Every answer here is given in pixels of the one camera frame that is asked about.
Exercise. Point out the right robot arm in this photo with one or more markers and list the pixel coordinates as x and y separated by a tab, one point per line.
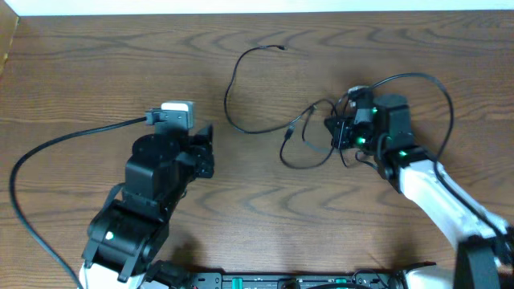
380	127

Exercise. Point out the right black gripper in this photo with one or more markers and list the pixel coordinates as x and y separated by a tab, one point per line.
344	124

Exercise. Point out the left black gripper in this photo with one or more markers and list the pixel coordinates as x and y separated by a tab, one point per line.
206	150

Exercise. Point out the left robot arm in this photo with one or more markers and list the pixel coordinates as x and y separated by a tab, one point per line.
126	235

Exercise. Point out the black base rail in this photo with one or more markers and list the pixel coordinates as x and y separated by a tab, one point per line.
168	275

